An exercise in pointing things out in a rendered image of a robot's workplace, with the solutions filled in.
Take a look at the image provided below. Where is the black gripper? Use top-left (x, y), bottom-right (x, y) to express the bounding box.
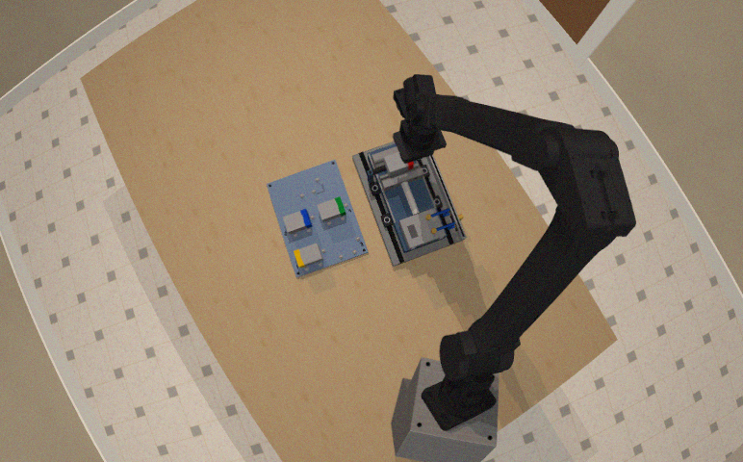
top-left (393, 130), bottom-right (447, 164)

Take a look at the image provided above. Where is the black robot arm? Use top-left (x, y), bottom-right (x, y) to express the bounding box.
top-left (394, 74), bottom-right (636, 431)

